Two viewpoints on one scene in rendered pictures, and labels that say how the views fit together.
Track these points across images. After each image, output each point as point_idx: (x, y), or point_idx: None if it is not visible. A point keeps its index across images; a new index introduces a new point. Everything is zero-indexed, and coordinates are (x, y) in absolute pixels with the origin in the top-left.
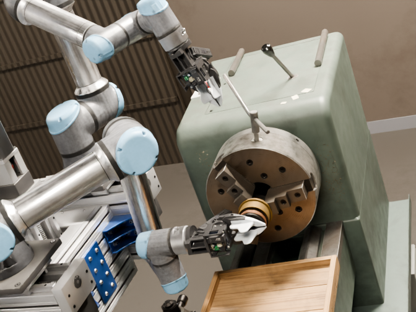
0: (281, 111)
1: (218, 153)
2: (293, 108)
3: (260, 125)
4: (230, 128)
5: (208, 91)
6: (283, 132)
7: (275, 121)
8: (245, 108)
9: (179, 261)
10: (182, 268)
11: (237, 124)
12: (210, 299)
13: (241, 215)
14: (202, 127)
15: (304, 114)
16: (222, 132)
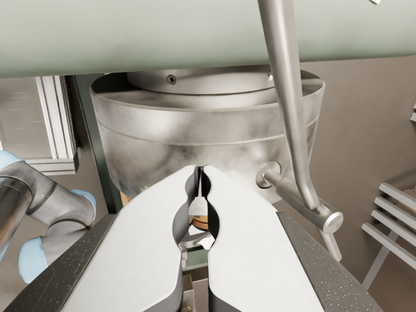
0: (349, 38)
1: (121, 117)
2: (385, 32)
3: (329, 247)
4: (160, 61)
5: (177, 233)
6: (314, 107)
7: (309, 57)
8: (303, 174)
9: (90, 221)
10: (91, 212)
11: (189, 53)
12: (128, 200)
13: (205, 234)
14: (20, 47)
15: (389, 51)
16: (125, 67)
